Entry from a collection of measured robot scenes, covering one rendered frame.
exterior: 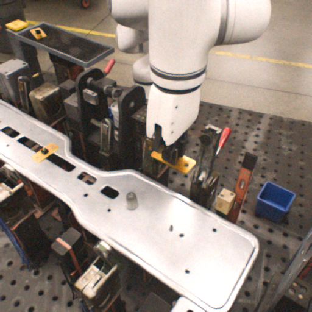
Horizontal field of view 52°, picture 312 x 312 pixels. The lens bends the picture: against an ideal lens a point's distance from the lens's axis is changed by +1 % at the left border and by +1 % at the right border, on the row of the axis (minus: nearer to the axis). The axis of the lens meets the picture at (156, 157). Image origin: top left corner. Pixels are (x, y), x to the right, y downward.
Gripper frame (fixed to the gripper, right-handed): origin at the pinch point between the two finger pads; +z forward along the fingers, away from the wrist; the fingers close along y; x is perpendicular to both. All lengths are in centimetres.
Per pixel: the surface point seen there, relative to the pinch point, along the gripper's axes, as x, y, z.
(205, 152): 0.1, -15.3, 13.1
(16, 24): -95, -34, 12
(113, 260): -3.2, 16.7, 20.8
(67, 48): -64, -31, 12
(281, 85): -30, -245, 129
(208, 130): -0.4, -15.8, 6.7
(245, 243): 17.3, -7.0, 27.4
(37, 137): -54, -3, 28
